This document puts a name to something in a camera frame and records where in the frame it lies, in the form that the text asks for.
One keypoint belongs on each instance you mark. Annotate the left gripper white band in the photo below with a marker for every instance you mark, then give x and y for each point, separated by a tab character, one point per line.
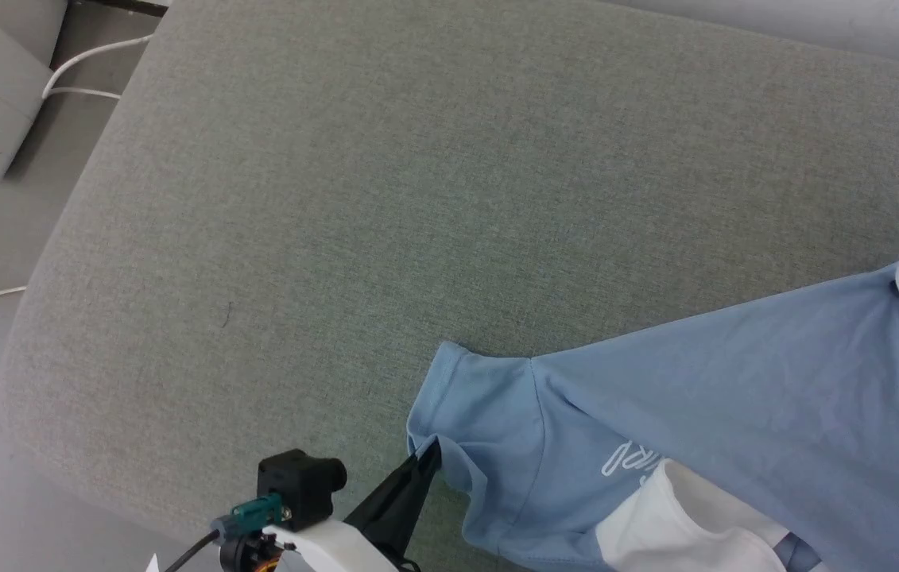
334	548

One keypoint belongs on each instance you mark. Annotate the light blue t-shirt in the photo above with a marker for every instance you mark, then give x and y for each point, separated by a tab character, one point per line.
735	381

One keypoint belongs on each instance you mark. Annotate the grey-green fabric sofa cushion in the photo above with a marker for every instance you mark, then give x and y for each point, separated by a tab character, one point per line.
338	238

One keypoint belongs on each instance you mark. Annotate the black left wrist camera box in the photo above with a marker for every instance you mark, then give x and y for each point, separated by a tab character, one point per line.
298	485

